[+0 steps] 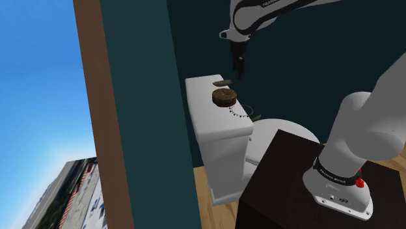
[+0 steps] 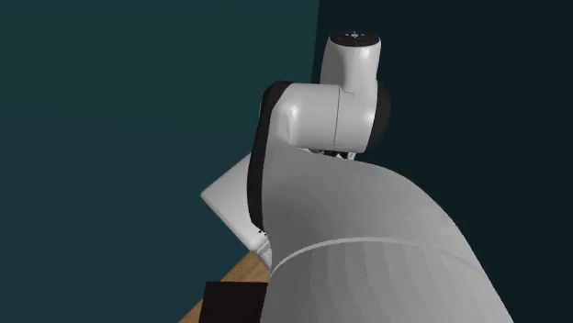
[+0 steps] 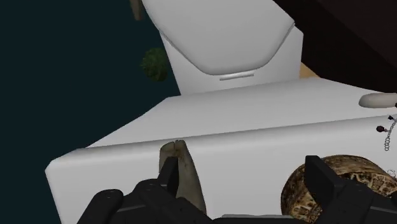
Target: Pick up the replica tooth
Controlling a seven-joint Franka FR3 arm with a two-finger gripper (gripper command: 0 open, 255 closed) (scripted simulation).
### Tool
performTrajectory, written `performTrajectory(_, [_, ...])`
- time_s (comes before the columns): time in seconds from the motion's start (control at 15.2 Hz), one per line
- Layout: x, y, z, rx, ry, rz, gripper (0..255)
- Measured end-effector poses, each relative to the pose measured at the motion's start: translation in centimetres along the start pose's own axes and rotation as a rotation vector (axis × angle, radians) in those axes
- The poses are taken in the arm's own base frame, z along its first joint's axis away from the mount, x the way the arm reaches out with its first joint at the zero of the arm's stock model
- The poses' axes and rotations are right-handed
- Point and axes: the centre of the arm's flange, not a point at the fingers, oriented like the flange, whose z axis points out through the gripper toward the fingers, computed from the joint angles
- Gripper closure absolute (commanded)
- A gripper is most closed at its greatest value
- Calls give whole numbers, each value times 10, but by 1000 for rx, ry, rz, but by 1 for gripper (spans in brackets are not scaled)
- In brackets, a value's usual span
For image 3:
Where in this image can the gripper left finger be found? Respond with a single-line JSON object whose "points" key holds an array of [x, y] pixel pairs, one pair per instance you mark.
{"points": [[149, 201]]}

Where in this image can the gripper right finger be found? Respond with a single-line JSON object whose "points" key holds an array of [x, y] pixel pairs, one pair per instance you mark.
{"points": [[344, 201]]}

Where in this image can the beige tapered object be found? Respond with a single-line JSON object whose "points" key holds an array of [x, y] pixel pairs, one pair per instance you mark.
{"points": [[189, 176]]}

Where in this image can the brown patterned round container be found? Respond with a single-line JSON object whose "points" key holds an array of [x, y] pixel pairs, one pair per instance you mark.
{"points": [[297, 192]]}

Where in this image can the pale oval object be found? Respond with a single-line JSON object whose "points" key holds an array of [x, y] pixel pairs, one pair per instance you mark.
{"points": [[377, 100]]}

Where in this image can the green round plant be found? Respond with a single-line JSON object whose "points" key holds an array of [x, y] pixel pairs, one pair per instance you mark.
{"points": [[154, 64]]}

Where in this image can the brown wooden piece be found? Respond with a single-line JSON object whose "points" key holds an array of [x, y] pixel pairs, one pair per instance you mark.
{"points": [[136, 9]]}

